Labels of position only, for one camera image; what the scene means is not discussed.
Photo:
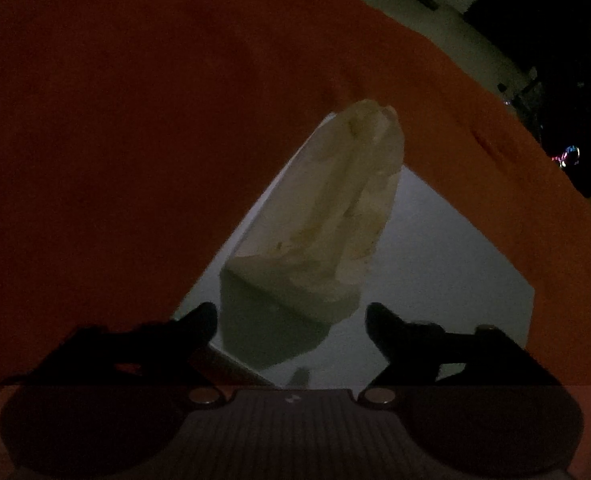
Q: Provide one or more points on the orange cloth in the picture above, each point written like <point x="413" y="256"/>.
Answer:
<point x="125" y="110"/>

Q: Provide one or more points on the cream plastic bag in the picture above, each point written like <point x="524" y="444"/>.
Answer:
<point x="325" y="220"/>

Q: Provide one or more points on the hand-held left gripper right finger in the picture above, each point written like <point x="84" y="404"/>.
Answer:
<point x="380" y="322"/>

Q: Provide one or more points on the white sheet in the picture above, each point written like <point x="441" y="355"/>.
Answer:
<point x="450" y="270"/>

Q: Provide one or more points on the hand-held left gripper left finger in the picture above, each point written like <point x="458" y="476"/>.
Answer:
<point x="203" y="320"/>

